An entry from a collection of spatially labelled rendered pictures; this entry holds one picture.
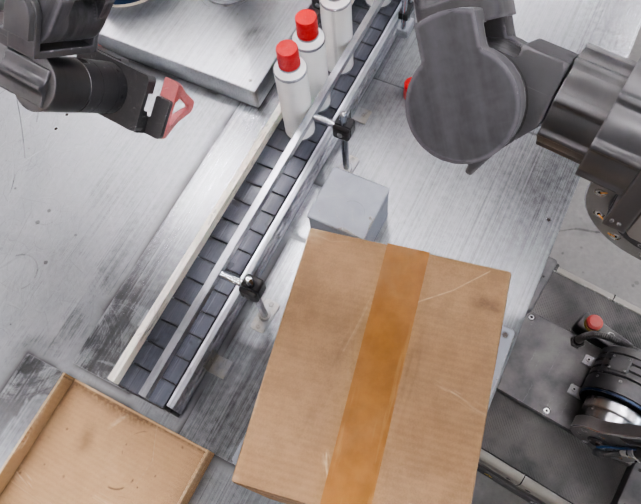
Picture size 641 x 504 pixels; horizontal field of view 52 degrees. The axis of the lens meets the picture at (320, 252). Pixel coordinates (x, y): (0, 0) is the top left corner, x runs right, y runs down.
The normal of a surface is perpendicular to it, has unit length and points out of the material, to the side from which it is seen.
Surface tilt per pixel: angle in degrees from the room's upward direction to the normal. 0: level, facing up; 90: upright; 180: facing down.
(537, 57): 50
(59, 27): 105
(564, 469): 0
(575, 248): 0
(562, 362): 0
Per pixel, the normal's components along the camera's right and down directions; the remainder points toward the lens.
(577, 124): -0.50, 0.46
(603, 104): -0.34, 0.06
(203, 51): -0.07, -0.40
